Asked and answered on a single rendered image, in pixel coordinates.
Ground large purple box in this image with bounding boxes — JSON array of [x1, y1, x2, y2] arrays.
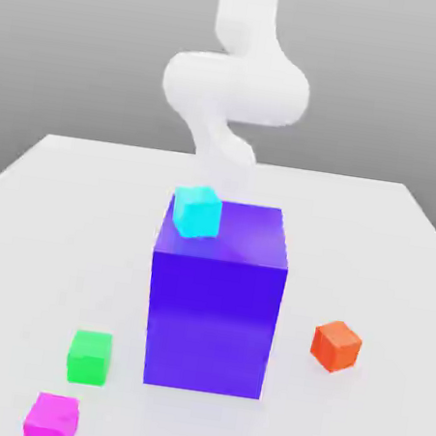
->
[[133, 190, 297, 403]]

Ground small magenta cube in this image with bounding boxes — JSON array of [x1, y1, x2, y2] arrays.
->
[[21, 389, 83, 436]]

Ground small cyan cube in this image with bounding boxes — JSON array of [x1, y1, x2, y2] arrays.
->
[[167, 181, 226, 244]]

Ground small green cube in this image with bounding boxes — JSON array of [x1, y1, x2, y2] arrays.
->
[[63, 328, 115, 389]]

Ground small orange cube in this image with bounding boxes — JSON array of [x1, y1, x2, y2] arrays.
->
[[306, 316, 366, 378]]

